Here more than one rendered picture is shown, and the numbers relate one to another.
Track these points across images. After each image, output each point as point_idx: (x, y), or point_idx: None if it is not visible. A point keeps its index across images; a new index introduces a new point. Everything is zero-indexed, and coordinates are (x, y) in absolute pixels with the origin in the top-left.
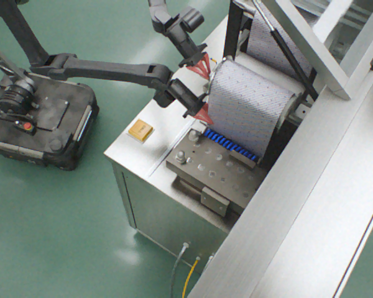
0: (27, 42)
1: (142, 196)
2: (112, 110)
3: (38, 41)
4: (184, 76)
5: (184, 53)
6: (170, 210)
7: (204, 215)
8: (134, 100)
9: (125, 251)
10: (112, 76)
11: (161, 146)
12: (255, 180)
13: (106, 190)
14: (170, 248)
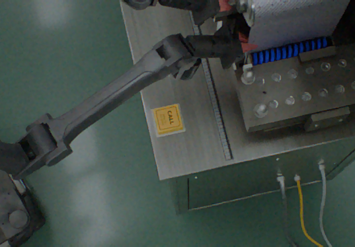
0: None
1: (215, 179)
2: (2, 115)
3: (2, 142)
4: (138, 16)
5: (198, 7)
6: (263, 166)
7: (321, 140)
8: (13, 78)
9: (194, 242)
10: (123, 99)
11: (206, 115)
12: (348, 63)
13: (103, 205)
14: (246, 194)
